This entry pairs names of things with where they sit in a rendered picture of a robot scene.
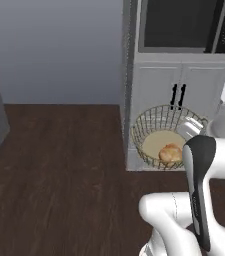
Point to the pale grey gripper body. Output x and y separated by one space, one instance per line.
192 128

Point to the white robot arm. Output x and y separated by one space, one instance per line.
224 156

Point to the round brown bread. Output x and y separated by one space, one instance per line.
170 153

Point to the white cabinet door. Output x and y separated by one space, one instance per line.
204 90
152 90

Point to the tall white cabinet unit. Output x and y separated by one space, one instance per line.
130 83

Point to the black built-in oven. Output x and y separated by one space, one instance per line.
177 23

